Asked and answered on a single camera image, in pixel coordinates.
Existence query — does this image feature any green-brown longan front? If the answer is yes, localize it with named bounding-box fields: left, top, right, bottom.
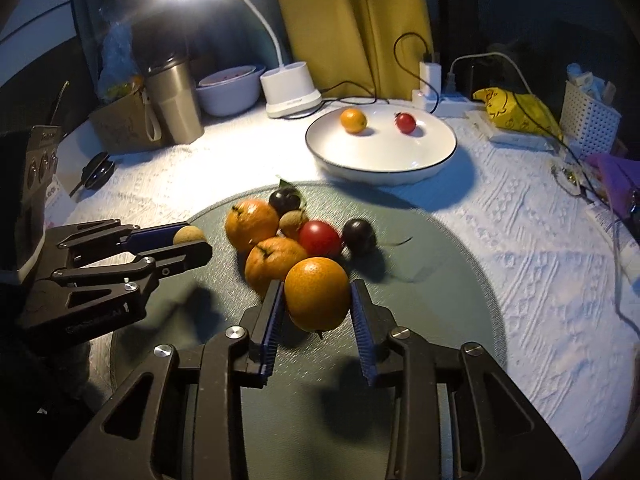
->
left=172, top=224, right=206, bottom=245

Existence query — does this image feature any orange mandarin without stem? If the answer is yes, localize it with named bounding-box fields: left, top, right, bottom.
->
left=224, top=198, right=279, bottom=254

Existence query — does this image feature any orange mandarin with stem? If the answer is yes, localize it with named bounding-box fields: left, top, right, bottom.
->
left=244, top=236, right=308, bottom=298

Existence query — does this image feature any oval orange kumquat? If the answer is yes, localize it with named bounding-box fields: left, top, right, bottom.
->
left=284, top=257, right=352, bottom=333

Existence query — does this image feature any dark purple cherry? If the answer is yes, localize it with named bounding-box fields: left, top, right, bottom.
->
left=268, top=179, right=303, bottom=217

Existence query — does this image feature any brown longan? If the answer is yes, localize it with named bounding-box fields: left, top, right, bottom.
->
left=279, top=209, right=309, bottom=240

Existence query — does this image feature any large red tomato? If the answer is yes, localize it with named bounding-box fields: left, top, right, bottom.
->
left=298, top=220, right=343, bottom=258

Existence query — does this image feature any round orange kumquat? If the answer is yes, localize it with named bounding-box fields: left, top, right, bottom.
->
left=340, top=108, right=368, bottom=134

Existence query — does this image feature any small red cherry tomato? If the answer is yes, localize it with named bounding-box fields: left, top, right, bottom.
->
left=395, top=112, right=416, bottom=134

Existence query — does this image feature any plastic bag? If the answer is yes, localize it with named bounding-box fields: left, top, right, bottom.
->
left=96, top=22, right=143, bottom=104

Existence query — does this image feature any steel tumbler cup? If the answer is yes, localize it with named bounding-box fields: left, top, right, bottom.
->
left=145, top=55, right=204, bottom=144

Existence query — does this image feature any lavender bowl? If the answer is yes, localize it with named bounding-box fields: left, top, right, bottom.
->
left=196, top=65, right=266, bottom=117

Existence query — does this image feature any white desk lamp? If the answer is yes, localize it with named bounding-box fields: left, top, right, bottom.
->
left=160, top=0, right=324, bottom=120

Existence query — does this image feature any white ceramic plate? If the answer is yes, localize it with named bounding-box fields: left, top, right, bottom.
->
left=305, top=104, right=458, bottom=186

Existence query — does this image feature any purple cloth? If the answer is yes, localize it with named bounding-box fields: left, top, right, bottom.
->
left=586, top=153, right=640, bottom=220

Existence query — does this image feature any white power strip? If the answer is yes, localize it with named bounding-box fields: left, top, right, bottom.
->
left=411, top=90, right=485, bottom=118

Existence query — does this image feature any yellow duck bag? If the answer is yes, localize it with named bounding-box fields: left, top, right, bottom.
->
left=473, top=87, right=563, bottom=140

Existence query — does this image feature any white perforated basket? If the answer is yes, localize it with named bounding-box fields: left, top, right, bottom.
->
left=560, top=81, right=622, bottom=160

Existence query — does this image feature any yellow curtain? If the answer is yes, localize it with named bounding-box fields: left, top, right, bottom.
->
left=278, top=0, right=433, bottom=100

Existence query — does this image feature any white charger plug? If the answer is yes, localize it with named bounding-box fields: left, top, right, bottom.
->
left=419, top=62, right=442, bottom=101

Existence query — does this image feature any black charger cable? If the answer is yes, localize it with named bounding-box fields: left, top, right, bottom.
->
left=284, top=31, right=442, bottom=122

